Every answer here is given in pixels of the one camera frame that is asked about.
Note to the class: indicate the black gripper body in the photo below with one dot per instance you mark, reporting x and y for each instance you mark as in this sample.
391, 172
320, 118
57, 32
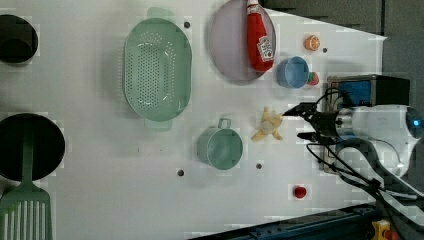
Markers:
324, 124

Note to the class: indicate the red tomato toy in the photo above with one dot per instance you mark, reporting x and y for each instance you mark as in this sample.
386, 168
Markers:
299, 192

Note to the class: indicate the black round cup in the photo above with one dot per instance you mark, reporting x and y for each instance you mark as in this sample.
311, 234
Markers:
18, 39

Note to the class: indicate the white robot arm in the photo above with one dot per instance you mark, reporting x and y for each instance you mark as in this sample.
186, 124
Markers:
394, 192

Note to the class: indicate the blue bowl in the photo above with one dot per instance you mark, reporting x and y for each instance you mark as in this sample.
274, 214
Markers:
292, 73

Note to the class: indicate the orange slice toy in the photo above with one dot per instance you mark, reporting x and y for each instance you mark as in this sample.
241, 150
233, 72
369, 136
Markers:
312, 43

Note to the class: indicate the red strawberry toy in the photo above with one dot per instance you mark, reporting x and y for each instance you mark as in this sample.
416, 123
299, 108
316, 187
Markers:
313, 79

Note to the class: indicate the green spatula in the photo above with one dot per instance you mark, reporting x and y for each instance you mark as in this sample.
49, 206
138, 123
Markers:
26, 210

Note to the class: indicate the grey oval plate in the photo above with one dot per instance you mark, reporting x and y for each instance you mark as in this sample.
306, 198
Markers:
228, 41

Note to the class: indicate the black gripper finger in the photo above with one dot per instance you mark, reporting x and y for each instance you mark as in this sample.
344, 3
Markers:
302, 109
310, 136

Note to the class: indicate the blue black control box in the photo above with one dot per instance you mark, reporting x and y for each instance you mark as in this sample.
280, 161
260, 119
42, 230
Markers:
366, 90

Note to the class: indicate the yellow red emergency button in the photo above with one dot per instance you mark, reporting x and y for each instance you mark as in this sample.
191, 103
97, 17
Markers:
383, 231

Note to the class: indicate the green mug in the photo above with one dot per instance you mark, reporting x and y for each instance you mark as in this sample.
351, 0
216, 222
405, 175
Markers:
220, 147

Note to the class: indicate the green colander bowl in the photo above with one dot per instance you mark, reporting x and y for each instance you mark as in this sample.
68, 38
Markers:
157, 69

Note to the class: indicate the peeled toy banana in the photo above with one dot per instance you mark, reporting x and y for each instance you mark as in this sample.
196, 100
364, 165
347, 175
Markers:
269, 125

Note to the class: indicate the red ketchup bottle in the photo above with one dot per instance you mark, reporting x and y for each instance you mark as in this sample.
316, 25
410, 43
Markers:
259, 45

